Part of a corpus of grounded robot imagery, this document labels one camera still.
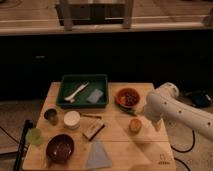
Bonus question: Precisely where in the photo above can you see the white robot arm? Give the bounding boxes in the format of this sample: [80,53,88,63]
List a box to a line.
[143,82,213,141]

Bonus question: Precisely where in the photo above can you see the small yellow-red apple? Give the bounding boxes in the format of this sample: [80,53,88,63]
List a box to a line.
[129,119,142,134]

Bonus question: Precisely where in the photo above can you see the thin brown stick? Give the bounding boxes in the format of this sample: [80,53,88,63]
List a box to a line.
[80,114,102,119]

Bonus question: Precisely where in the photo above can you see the orange bowl with contents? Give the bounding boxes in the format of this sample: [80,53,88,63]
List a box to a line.
[115,88,140,108]

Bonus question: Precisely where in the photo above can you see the black cable on floor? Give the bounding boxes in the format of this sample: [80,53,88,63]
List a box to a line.
[171,129,196,171]

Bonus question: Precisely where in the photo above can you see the white paper cup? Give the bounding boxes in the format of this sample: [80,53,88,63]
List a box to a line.
[64,111,81,130]

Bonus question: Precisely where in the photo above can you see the dark red bowl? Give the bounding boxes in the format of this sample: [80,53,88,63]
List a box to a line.
[46,134,74,164]

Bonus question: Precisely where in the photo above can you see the dark blue object on floor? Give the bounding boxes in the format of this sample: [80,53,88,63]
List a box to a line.
[191,92,212,108]

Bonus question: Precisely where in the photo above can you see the grey folded cloth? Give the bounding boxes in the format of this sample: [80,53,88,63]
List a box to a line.
[85,141,112,170]

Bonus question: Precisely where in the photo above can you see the white plastic fork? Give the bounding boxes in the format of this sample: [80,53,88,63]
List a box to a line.
[64,82,89,102]

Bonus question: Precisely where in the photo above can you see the wooden chair frame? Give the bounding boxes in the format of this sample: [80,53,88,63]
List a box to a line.
[55,0,134,31]

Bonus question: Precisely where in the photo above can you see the black stand at left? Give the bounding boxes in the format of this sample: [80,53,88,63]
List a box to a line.
[13,120,33,171]

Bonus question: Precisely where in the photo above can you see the grey sponge in tray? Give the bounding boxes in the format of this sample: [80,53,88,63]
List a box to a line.
[87,89,103,103]

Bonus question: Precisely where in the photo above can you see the brown rectangular block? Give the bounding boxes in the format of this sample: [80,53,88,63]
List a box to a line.
[83,119,105,141]

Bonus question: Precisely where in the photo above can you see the green plastic tray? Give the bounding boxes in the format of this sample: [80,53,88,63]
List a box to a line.
[56,74,108,109]

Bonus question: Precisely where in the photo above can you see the green vegetable piece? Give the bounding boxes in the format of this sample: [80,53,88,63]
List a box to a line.
[116,104,137,116]

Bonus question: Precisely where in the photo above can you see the green plastic cup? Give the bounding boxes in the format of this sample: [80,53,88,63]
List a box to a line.
[26,128,43,146]

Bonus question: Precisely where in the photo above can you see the dark metal cup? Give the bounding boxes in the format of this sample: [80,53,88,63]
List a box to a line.
[44,108,58,126]

